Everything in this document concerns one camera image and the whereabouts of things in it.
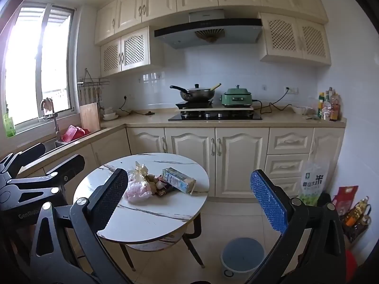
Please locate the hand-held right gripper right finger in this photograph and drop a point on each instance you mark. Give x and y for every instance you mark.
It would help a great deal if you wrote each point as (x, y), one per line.
(268, 201)

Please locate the grey trash bin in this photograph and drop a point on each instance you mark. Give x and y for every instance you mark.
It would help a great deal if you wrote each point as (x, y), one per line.
(241, 256)

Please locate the cream lattice cabinet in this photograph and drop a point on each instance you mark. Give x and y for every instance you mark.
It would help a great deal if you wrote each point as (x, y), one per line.
(296, 40)
(127, 50)

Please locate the cooking oil bottle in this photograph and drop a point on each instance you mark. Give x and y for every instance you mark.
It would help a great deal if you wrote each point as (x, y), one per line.
(356, 211)

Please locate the steel wok with lid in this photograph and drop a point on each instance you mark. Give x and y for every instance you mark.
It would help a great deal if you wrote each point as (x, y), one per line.
(197, 93)

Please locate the steel faucet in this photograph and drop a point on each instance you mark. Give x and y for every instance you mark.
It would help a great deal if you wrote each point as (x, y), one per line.
(55, 124)

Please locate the white rice bag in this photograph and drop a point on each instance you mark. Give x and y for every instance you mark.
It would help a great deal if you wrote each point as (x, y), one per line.
(314, 183)

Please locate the pink cloth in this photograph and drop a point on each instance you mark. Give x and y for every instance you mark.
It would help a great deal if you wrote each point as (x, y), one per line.
(48, 104)

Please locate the range hood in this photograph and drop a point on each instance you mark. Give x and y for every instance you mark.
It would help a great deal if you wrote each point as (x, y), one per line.
(207, 31)

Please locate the wooden cutting board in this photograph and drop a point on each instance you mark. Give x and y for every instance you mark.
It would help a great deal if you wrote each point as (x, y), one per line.
(90, 117)

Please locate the black gas stove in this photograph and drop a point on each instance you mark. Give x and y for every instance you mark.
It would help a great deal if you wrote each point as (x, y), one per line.
(214, 116)

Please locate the red plastic basket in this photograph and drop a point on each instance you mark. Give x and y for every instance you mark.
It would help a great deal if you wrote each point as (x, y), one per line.
(75, 132)

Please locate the cream lower cabinets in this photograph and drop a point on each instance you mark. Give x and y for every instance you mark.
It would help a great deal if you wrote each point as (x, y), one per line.
(237, 153)

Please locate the cluster of condiment bottles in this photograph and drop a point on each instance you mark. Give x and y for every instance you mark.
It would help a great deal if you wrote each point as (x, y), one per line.
(328, 106)

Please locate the wooden spatula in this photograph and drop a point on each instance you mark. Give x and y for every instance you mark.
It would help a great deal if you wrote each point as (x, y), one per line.
(216, 86)

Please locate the green electric cooker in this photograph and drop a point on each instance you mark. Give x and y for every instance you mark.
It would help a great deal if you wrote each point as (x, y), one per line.
(237, 96)

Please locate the red bag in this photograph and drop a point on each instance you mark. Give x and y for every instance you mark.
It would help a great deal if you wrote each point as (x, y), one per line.
(345, 198)

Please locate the white wall socket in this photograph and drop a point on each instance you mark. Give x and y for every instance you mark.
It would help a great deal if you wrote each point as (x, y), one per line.
(290, 90)

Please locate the person's red clothing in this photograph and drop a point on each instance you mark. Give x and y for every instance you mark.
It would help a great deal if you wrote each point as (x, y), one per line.
(351, 267)

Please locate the green bottle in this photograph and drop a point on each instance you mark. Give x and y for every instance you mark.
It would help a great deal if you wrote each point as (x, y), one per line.
(9, 125)

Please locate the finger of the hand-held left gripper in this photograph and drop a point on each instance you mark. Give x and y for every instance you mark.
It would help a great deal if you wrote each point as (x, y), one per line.
(68, 165)
(26, 155)

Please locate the black induction cooker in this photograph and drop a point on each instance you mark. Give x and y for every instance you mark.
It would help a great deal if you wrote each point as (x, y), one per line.
(194, 104)

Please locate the window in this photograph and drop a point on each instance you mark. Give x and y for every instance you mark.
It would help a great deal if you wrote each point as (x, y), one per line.
(38, 71)

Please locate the round white marble table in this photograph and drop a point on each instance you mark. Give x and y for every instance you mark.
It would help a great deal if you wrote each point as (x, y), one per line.
(148, 213)

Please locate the pale green drink carton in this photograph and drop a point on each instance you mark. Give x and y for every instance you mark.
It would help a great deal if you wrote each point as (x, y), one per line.
(177, 180)

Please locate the white bowl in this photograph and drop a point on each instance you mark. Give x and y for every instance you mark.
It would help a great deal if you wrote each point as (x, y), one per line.
(299, 110)

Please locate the pink plastic bag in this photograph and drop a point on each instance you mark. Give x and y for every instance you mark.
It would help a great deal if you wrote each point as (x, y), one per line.
(136, 190)

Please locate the metal utensil rack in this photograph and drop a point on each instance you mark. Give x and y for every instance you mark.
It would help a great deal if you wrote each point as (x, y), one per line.
(93, 84)

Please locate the stack of white bowls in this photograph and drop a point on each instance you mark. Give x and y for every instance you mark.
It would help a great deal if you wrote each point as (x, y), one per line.
(109, 114)

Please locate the clear crumpled plastic wrapper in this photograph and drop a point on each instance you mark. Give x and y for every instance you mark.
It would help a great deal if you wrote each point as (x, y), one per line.
(142, 170)

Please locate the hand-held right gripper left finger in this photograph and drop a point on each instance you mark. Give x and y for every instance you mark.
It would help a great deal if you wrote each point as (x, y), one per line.
(112, 195)

